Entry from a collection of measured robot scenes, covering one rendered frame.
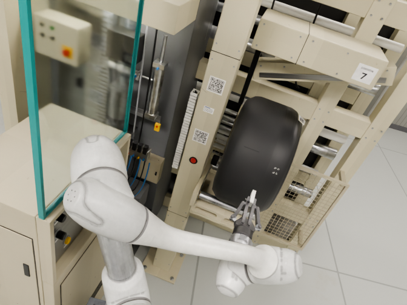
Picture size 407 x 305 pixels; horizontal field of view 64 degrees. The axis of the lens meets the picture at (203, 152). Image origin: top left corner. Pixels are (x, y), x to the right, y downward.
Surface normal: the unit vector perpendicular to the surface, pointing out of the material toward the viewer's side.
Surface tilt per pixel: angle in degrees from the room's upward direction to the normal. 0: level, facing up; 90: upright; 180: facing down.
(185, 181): 90
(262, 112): 14
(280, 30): 90
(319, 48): 90
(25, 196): 0
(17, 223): 90
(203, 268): 0
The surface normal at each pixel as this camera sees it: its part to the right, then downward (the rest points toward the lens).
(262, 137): 0.01, -0.24
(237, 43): -0.27, 0.54
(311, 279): 0.25, -0.76
